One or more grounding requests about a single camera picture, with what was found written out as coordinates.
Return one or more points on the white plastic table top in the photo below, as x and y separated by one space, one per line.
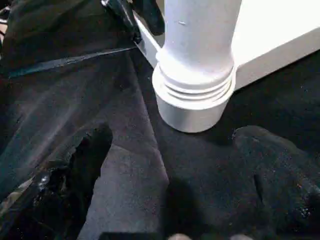
275 37

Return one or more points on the white plastic table leg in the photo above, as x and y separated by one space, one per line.
197 37

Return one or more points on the black plastic mat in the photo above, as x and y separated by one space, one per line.
125 112

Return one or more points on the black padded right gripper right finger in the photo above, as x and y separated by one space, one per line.
282 190

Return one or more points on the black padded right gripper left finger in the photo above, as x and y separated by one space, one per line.
57 195

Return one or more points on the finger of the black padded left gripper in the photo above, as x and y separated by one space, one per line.
122 17
152 17

